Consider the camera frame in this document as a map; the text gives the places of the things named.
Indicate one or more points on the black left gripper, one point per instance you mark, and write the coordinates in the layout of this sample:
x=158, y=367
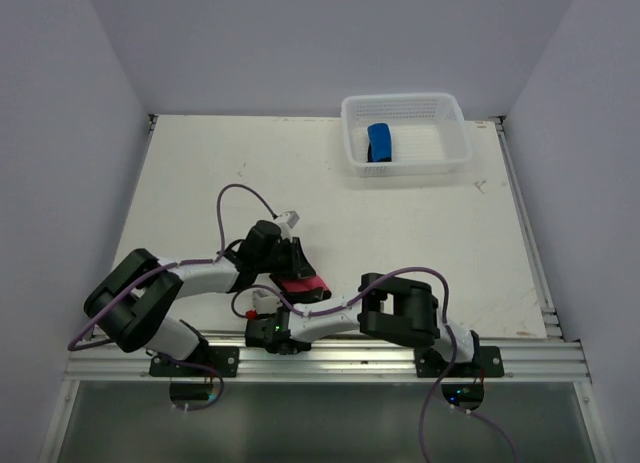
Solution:
x=298, y=266

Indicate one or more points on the red microfiber towel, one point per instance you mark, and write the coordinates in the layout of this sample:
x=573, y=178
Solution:
x=308, y=290

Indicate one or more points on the blue microfiber towel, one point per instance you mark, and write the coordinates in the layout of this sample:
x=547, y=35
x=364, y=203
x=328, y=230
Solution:
x=380, y=143

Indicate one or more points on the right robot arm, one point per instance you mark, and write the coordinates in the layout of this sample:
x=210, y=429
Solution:
x=408, y=307

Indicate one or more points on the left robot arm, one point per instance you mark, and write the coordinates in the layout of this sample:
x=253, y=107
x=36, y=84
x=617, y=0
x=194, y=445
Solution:
x=131, y=305

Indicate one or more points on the white perforated plastic basket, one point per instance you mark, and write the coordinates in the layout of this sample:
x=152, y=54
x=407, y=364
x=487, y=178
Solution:
x=428, y=131

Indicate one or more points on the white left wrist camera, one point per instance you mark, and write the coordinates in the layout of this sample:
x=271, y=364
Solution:
x=288, y=219

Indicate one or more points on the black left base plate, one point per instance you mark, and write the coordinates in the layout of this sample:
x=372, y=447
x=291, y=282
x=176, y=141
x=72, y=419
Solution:
x=223, y=359

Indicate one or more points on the aluminium mounting rail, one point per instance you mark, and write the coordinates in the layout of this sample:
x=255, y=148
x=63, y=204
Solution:
x=341, y=360

